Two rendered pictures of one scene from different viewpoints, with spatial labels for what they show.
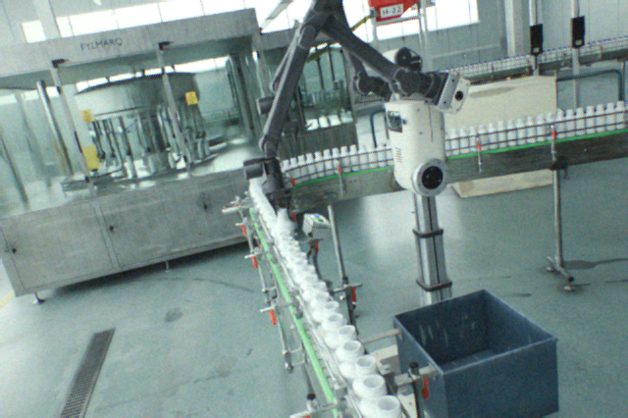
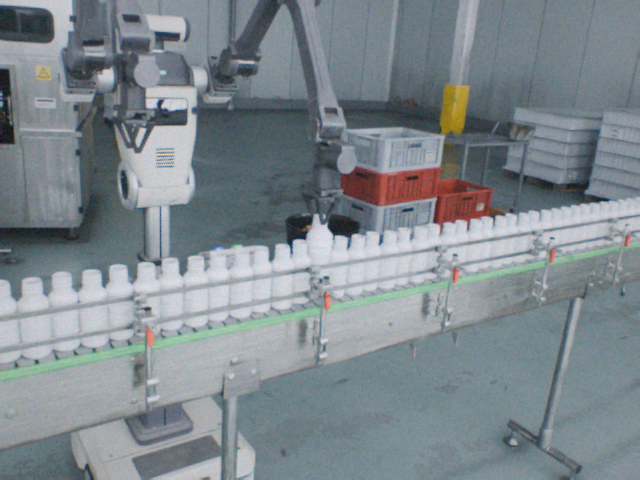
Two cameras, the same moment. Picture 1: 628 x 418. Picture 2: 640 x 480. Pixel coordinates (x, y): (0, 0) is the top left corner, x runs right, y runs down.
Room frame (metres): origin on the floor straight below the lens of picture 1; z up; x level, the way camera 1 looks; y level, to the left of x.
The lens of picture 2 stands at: (2.22, 1.51, 1.66)
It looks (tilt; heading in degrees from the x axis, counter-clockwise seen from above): 18 degrees down; 246
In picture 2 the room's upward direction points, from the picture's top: 5 degrees clockwise
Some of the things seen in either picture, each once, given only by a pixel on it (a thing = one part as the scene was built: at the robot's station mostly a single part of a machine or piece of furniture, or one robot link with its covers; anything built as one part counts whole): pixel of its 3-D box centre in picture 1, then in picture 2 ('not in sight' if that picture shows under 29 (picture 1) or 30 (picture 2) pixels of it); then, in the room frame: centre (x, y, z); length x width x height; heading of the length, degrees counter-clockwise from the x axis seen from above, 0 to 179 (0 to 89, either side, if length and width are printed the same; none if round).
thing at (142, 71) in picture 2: (270, 98); (139, 57); (2.05, 0.10, 1.60); 0.12 x 0.09 x 0.12; 101
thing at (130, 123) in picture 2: not in sight; (136, 132); (2.05, 0.07, 1.44); 0.07 x 0.07 x 0.09; 11
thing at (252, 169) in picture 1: (259, 159); (335, 144); (1.59, 0.15, 1.42); 0.12 x 0.09 x 0.12; 100
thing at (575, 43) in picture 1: (576, 32); not in sight; (6.67, -4.00, 1.55); 0.17 x 0.15 x 0.42; 83
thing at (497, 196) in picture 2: not in sight; (477, 170); (-1.86, -3.67, 0.49); 1.05 x 0.55 x 0.99; 11
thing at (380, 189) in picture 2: not in sight; (390, 179); (0.08, -2.14, 0.78); 0.61 x 0.41 x 0.22; 17
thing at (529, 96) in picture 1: (497, 136); not in sight; (5.38, -2.27, 0.59); 1.10 x 0.62 x 1.18; 83
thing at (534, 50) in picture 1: (535, 40); not in sight; (6.74, -3.46, 1.55); 0.17 x 0.15 x 0.42; 83
